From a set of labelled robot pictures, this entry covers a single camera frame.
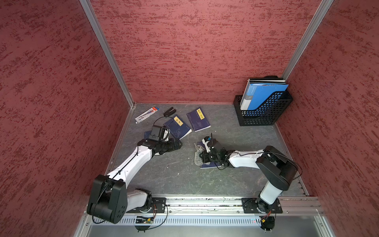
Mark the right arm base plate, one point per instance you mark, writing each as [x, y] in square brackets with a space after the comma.
[258, 206]

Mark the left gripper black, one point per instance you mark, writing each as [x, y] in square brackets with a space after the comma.
[171, 147]

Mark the blue book Mengxi Bitan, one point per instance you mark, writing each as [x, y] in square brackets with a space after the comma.
[147, 135]

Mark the blue book Yuewei notes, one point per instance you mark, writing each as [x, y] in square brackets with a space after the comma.
[209, 164]

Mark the blue book Tang poems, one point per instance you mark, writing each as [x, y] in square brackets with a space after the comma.
[198, 120]

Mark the grey knitted cloth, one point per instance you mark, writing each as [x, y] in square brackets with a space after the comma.
[197, 159]

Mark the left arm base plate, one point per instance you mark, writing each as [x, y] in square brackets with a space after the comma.
[156, 205]

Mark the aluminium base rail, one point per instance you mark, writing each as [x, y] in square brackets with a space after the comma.
[216, 216]

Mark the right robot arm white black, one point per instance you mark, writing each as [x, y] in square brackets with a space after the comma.
[279, 170]

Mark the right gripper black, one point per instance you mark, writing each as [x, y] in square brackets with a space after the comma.
[204, 156]

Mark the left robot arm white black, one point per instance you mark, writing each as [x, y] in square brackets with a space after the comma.
[109, 198]

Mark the blue book Zhuangzi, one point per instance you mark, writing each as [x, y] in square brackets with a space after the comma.
[178, 128]

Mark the blue folder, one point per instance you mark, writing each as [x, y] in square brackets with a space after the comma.
[255, 94]

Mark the white red pen package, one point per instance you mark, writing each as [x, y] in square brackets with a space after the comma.
[146, 115]

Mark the black stapler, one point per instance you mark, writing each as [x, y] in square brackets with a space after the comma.
[171, 111]

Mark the dark folders behind blue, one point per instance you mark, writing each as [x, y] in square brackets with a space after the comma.
[267, 80]

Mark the black mesh file holder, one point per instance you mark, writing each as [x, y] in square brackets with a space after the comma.
[267, 113]

